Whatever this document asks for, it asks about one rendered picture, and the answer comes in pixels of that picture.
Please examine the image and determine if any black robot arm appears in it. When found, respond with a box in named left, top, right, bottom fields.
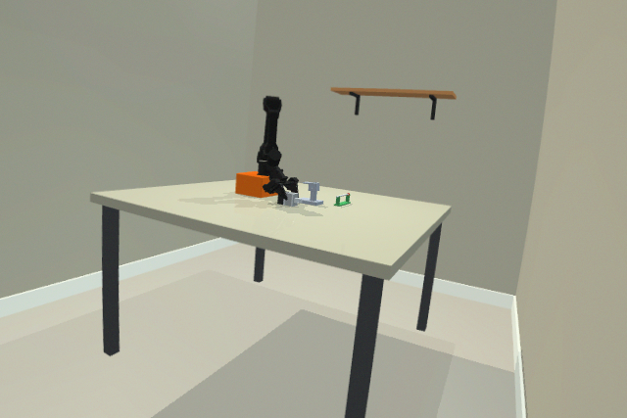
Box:
left=257, top=96, right=282, bottom=176

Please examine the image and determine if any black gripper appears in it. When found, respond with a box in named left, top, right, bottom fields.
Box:
left=266, top=167, right=299, bottom=200

